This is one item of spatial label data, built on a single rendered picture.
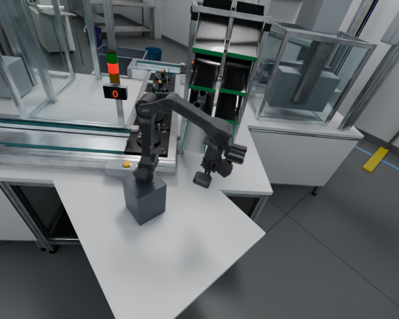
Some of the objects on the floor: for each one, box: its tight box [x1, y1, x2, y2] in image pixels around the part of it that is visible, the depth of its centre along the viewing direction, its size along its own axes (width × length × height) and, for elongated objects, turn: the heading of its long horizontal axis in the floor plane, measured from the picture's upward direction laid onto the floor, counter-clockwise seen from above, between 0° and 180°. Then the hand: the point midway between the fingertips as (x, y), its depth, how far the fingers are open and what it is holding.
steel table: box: [111, 0, 156, 39], centre depth 614 cm, size 74×187×96 cm, turn 122°
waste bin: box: [144, 47, 162, 61], centre depth 460 cm, size 41×37×47 cm
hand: (205, 173), depth 85 cm, fingers open, 6 cm apart
